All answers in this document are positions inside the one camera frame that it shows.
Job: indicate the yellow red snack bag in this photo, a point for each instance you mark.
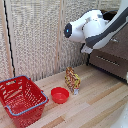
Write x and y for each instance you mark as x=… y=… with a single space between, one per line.
x=72 y=80

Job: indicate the red plastic bowl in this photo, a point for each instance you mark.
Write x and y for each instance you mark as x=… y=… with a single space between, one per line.
x=60 y=95

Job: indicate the beige woven folding screen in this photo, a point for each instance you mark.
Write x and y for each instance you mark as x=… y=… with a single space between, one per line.
x=33 y=40

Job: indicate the brown drawer cabinet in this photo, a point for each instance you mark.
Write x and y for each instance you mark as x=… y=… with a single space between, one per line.
x=110 y=63

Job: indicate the red shopping basket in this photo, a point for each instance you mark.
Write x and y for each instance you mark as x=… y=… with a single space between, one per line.
x=20 y=100

